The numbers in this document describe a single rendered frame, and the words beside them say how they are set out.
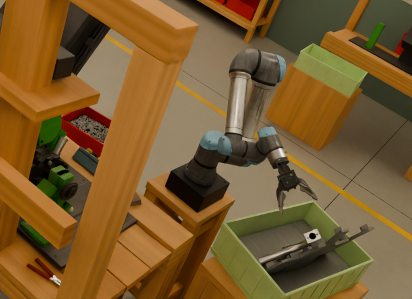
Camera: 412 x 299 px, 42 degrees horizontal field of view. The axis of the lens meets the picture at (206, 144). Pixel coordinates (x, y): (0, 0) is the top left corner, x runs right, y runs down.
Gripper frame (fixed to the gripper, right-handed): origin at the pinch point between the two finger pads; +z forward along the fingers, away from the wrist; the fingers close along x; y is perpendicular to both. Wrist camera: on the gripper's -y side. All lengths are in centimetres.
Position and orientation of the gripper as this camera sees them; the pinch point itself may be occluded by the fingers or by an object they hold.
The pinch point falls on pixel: (300, 208)
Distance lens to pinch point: 217.7
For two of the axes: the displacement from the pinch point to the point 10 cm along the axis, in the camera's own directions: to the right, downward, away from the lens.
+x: 9.2, -3.9, -0.6
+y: -1.9, -3.1, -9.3
